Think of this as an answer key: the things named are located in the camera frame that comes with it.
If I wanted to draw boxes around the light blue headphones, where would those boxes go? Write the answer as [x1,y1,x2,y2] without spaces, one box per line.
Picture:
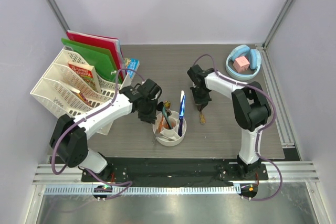
[225,45,262,81]

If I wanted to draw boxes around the blue card box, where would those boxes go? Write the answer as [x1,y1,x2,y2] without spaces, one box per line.
[125,58,140,79]

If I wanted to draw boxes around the blue metallic knife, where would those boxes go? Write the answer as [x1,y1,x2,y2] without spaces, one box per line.
[178,90,186,136]

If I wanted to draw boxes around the orange chopstick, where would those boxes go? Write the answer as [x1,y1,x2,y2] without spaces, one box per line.
[156,118,164,133]

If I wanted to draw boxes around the green folder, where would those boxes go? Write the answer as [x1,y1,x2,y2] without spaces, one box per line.
[61,38,118,82]

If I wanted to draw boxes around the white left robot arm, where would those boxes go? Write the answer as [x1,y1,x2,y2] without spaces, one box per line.
[50,79,162,182]

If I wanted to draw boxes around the white round divided container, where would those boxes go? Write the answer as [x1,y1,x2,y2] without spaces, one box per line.
[152,111,187,147]

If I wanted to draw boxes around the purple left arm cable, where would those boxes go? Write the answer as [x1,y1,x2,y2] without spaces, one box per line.
[51,68,146,201]

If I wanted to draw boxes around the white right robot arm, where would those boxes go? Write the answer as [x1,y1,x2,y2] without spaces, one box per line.
[187,65,271,179]

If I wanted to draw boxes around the teal spoon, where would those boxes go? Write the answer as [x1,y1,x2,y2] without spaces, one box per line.
[162,110,171,130]

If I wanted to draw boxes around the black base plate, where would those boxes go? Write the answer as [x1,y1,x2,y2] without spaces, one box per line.
[80,157,270,187]

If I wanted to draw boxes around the white slotted cable duct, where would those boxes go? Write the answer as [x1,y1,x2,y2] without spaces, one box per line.
[44,185,241,195]

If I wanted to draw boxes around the gold spoon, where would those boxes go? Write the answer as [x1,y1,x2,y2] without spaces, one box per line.
[163,101,171,112]

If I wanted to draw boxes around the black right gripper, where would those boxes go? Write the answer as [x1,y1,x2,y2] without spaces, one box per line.
[190,86,212,110]

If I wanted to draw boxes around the white plastic file organizer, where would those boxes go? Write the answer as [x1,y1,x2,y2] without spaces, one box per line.
[29,46,132,135]

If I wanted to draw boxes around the red folder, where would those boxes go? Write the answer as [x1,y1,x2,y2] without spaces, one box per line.
[66,30,125,69]

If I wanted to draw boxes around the pink cube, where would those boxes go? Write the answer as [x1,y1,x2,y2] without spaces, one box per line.
[233,56,250,73]

